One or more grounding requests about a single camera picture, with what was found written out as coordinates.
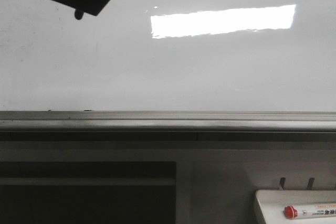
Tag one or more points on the grey aluminium whiteboard ledge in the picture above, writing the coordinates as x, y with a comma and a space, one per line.
166, 121

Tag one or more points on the left metal tray hook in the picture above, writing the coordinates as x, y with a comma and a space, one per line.
281, 185

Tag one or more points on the red capped white marker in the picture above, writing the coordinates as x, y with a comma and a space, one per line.
312, 210

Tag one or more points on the white plastic marker tray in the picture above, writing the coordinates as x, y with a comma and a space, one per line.
269, 204

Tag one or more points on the white whiteboard panel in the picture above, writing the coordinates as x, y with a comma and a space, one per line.
174, 55

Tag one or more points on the metal tray hook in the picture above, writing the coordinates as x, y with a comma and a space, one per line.
281, 185
310, 183

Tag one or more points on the right metal tray hook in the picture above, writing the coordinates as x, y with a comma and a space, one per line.
310, 183

